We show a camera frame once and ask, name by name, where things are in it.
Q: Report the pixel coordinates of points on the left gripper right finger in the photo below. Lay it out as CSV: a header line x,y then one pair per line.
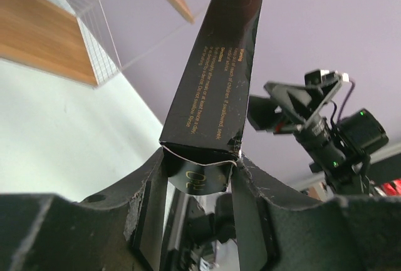
x,y
279,228

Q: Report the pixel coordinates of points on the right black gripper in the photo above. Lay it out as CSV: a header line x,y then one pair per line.
x,y
291,109

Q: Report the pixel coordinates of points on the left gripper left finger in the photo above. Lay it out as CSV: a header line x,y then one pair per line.
x,y
118,228

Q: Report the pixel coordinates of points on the silver WR toothpaste box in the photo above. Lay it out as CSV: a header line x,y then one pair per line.
x,y
202,133

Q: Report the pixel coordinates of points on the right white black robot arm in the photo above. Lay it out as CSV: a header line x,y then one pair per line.
x,y
341,148

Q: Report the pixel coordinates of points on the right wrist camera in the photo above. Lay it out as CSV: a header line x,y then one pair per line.
x,y
323,76

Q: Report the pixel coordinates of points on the white wire wooden shelf rack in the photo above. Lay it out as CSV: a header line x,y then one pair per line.
x,y
92,41

